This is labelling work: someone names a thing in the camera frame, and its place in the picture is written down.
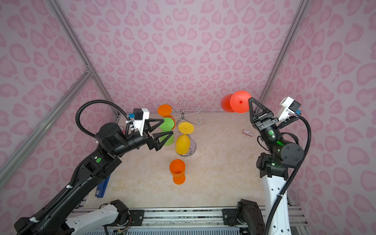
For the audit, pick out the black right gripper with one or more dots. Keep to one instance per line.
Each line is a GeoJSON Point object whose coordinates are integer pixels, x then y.
{"type": "Point", "coordinates": [266, 123]}

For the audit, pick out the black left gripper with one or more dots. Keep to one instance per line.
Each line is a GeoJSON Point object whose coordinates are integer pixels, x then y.
{"type": "Point", "coordinates": [152, 144]}

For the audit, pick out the red wine glass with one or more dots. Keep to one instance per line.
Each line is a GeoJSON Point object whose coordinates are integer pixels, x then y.
{"type": "Point", "coordinates": [236, 103]}

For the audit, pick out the yellow wine glass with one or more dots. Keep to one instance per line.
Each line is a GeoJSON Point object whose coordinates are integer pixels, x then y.
{"type": "Point", "coordinates": [183, 142]}

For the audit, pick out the orange wine glass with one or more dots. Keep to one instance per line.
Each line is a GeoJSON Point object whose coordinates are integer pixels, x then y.
{"type": "Point", "coordinates": [165, 110]}
{"type": "Point", "coordinates": [177, 170]}

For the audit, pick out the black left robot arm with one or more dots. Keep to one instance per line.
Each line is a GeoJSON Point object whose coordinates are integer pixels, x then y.
{"type": "Point", "coordinates": [53, 218]}

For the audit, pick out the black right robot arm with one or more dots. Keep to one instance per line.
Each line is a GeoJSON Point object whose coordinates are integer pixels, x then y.
{"type": "Point", "coordinates": [277, 166]}

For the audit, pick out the green wine glass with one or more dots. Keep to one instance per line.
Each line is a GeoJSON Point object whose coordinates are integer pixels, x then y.
{"type": "Point", "coordinates": [168, 125]}

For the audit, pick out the red white small box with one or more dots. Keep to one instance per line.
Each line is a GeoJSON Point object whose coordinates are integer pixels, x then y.
{"type": "Point", "coordinates": [247, 132]}

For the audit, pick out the blue stapler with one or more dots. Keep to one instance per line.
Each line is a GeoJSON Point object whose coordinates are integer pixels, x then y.
{"type": "Point", "coordinates": [101, 188]}

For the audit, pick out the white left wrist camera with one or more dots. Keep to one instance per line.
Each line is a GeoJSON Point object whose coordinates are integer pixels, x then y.
{"type": "Point", "coordinates": [137, 119]}

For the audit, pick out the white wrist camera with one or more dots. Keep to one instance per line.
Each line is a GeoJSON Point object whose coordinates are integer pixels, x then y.
{"type": "Point", "coordinates": [137, 119]}
{"type": "Point", "coordinates": [289, 107]}

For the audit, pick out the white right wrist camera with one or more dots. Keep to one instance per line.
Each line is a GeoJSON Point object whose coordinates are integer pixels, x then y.
{"type": "Point", "coordinates": [289, 107]}

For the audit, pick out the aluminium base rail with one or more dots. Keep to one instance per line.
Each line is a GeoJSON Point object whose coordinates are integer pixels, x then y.
{"type": "Point", "coordinates": [182, 220]}

